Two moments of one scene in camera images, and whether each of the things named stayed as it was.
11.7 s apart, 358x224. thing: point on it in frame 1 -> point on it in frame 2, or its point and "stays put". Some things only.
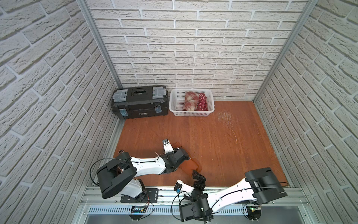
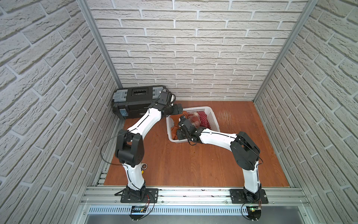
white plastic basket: [176, 101] -> [188, 126]
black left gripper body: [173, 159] -> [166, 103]
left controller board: [137, 212] stays put
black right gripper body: [198, 188] -> [182, 135]
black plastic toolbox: [140, 101] stays put
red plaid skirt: [191, 101] -> [194, 118]
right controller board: [254, 212] stays put
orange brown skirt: [189, 165] -> [176, 118]
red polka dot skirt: [202, 104] -> [204, 122]
